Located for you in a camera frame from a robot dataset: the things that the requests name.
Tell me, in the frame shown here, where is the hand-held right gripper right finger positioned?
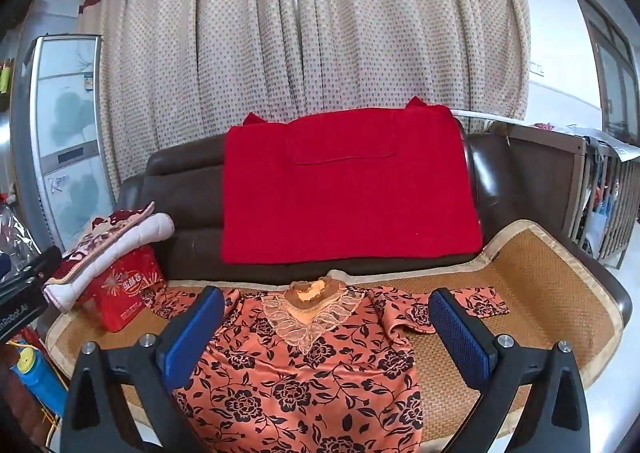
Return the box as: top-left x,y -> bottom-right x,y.
428,287 -> 591,453

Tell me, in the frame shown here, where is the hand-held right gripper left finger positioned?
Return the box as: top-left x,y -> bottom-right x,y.
60,285 -> 226,453

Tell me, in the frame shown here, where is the orange black floral shirt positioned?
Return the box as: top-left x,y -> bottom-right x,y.
142,270 -> 510,453

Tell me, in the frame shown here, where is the silver foil bag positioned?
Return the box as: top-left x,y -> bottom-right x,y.
0,193 -> 41,259

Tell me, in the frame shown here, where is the red gift box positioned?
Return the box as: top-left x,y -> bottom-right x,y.
75,247 -> 166,333

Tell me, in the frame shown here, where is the woven bamboo mat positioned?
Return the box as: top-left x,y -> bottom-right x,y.
47,219 -> 626,439

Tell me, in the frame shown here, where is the blue bottle yellow cap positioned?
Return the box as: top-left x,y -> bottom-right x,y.
10,345 -> 68,419

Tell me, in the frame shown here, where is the folded white red quilt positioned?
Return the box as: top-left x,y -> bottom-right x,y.
42,202 -> 176,311

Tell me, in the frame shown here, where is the brown leather sofa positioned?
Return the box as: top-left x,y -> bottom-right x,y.
42,130 -> 632,384

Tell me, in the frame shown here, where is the red cloth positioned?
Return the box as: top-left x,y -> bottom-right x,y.
221,96 -> 485,266

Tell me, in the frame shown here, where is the wooden crib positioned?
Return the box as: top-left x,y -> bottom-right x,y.
487,120 -> 640,270

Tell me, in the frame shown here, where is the beige dotted curtain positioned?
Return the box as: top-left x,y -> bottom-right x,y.
75,0 -> 532,194

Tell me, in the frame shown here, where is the brown window frame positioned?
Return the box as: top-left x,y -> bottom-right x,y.
565,0 -> 640,144

